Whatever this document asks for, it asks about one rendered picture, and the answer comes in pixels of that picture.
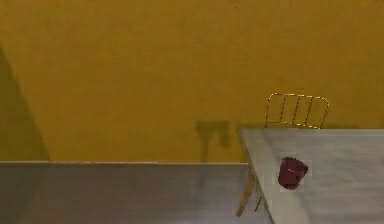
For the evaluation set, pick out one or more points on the dark red mug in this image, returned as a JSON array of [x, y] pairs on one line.
[[292, 172]]

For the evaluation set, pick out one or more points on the grey table with wooden legs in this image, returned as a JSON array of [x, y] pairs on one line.
[[340, 166]]

